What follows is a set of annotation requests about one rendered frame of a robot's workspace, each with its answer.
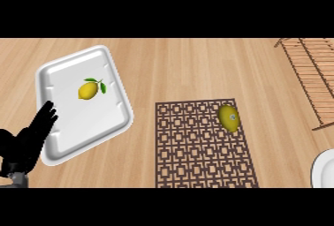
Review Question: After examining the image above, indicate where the wooden tiered shelf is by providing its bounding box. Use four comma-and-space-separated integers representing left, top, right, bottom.
273, 38, 334, 132

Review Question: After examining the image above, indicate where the white round plate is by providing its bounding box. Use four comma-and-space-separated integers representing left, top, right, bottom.
309, 148, 334, 189

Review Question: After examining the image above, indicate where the brown patterned placemat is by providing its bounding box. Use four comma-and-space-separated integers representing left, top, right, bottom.
153, 98, 261, 189

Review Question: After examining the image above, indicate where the yellow lemon with green leaves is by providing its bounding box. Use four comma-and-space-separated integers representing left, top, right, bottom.
77, 77, 108, 101

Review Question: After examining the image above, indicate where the white rectangular tray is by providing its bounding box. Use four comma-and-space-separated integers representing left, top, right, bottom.
35, 44, 136, 167

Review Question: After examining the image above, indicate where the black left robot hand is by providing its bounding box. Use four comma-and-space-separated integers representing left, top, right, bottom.
0, 100, 60, 178

